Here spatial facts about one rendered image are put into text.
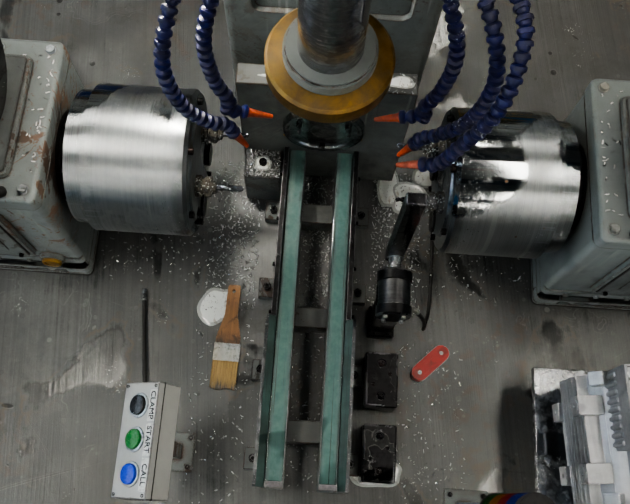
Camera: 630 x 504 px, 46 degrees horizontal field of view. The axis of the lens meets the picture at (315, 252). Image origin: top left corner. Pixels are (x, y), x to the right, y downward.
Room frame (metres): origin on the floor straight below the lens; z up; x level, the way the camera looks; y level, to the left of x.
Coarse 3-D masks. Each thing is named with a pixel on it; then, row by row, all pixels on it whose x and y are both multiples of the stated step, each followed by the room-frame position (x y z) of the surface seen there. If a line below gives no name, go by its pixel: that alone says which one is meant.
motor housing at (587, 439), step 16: (560, 384) 0.22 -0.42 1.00; (576, 384) 0.21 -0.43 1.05; (592, 416) 0.16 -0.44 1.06; (608, 416) 0.16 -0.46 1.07; (576, 432) 0.14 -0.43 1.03; (592, 432) 0.14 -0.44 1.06; (608, 432) 0.14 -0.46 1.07; (576, 448) 0.11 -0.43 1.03; (592, 448) 0.11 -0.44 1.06; (608, 448) 0.12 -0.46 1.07; (576, 464) 0.09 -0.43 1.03; (624, 464) 0.09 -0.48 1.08; (576, 480) 0.07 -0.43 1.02; (624, 480) 0.07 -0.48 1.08; (576, 496) 0.04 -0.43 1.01; (592, 496) 0.05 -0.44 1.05
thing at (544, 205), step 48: (432, 144) 0.59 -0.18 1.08; (480, 144) 0.55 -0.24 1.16; (528, 144) 0.56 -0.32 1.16; (576, 144) 0.58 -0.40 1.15; (432, 192) 0.51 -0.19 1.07; (480, 192) 0.48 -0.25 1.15; (528, 192) 0.49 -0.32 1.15; (576, 192) 0.50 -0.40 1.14; (480, 240) 0.43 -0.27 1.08; (528, 240) 0.43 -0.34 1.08
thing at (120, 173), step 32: (96, 96) 0.59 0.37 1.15; (128, 96) 0.60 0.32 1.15; (160, 96) 0.60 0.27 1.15; (192, 96) 0.61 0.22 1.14; (96, 128) 0.53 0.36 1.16; (128, 128) 0.53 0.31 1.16; (160, 128) 0.54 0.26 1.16; (192, 128) 0.55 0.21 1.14; (64, 160) 0.48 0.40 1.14; (96, 160) 0.48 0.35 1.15; (128, 160) 0.48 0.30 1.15; (160, 160) 0.49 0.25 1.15; (192, 160) 0.51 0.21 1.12; (96, 192) 0.44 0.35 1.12; (128, 192) 0.44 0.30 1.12; (160, 192) 0.44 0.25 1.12; (192, 192) 0.46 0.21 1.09; (96, 224) 0.41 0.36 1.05; (128, 224) 0.41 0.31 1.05; (160, 224) 0.41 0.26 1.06; (192, 224) 0.43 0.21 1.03
